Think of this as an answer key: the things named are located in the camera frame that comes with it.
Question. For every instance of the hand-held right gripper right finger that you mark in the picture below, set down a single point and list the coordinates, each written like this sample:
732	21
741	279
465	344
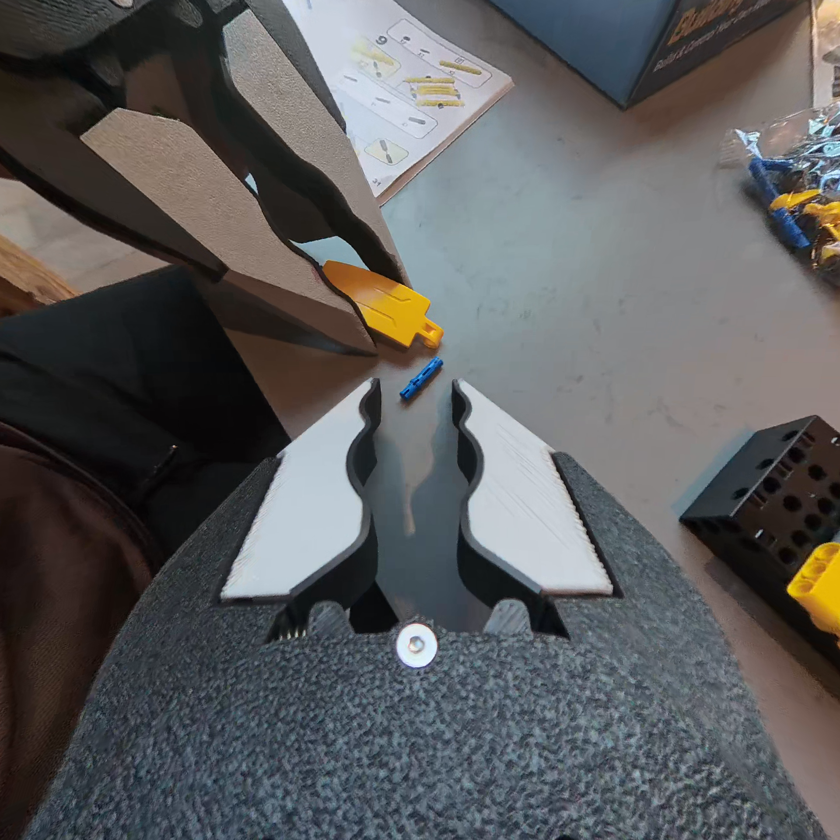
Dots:
538	518

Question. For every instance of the instruction booklet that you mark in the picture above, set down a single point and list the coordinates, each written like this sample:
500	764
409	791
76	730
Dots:
407	85

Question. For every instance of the clear bag yellow grey parts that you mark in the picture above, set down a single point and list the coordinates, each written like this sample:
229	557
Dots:
794	197

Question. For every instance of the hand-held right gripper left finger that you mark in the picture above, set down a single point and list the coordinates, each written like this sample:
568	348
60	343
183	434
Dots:
302	518

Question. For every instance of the yellow black brick assembly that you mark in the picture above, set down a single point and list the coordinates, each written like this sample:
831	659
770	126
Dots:
774	499

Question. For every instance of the yellow curved arc beam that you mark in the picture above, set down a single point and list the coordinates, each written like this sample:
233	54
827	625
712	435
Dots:
387	305

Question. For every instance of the person's brown shirt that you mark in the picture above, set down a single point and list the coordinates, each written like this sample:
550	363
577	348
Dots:
52	623

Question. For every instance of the grey desk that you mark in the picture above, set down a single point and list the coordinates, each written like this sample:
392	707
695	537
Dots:
590	295

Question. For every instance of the small blue connector pin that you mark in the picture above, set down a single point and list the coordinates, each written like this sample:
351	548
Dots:
421	379

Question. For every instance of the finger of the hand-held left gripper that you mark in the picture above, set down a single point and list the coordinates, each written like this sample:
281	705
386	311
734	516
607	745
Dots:
197	197
295	111

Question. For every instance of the wooden pillar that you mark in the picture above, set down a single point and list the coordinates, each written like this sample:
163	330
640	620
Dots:
33	275

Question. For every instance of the blue cardboard kit box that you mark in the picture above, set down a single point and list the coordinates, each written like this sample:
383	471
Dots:
577	46

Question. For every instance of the person's black trouser legs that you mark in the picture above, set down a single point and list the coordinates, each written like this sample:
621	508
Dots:
131	367

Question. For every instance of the yellow black sticker sheet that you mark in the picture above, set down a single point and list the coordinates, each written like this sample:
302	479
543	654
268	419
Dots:
827	52

